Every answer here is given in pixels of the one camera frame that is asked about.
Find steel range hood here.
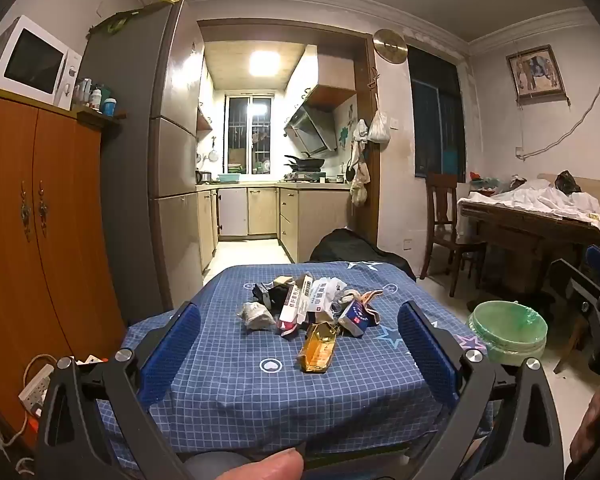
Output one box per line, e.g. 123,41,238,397
284,102,338,156

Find orange wooden cabinet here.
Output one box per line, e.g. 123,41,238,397
0,85,126,456

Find grey paper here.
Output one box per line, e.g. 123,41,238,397
237,301,277,331

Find person's left hand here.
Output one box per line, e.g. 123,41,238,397
214,448,304,480

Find black bag on floor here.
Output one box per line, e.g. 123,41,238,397
310,228,416,281

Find black wok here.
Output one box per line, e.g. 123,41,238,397
285,154,326,171

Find black plastic bag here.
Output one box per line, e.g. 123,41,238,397
555,170,583,195

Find white power strip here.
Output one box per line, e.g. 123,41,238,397
19,364,56,411

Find white red carton box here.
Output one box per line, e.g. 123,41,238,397
277,272,315,333

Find kitchen wall cabinet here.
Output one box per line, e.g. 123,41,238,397
285,45,357,108

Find person's trouser leg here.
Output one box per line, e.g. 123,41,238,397
184,452,248,480

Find blue checked star tablecloth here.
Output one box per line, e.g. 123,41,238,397
97,260,496,471

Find beige kitchen base cabinets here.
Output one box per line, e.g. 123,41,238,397
196,182,353,263

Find white cloth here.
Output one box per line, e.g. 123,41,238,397
460,180,600,248

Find small white blue box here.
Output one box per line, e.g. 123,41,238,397
337,300,371,337

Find dark wooden chair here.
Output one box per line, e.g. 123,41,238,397
420,173,487,296

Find kitchen ceiling light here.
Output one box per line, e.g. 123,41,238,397
249,50,281,77

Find white blue plastic bag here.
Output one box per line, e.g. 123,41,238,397
307,277,348,321

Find dark wooden dining table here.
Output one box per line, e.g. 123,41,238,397
457,197,600,301

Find round gold wall plate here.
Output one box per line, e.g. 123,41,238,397
372,29,408,65

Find hanging white plastic bag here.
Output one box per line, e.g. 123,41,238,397
367,108,392,143

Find dark window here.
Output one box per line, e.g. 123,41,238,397
407,45,467,181

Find framed wall picture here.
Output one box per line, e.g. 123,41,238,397
506,45,567,101

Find kitchen window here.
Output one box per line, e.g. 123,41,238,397
225,92,273,176

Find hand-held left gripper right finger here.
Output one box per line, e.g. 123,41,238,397
397,300,566,480

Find grey refrigerator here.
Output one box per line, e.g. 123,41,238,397
77,0,206,311

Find white wall cable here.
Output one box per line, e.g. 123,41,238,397
517,47,600,161

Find white microwave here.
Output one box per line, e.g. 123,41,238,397
0,15,83,111

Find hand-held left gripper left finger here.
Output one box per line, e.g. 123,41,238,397
35,301,202,480

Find beige board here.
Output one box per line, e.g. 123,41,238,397
537,173,600,211

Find green lined trash bin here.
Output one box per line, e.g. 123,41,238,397
467,300,548,367

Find hanging cloth bags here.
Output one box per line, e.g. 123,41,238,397
349,119,372,206

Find pink brown wrapper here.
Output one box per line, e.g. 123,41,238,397
352,290,387,326

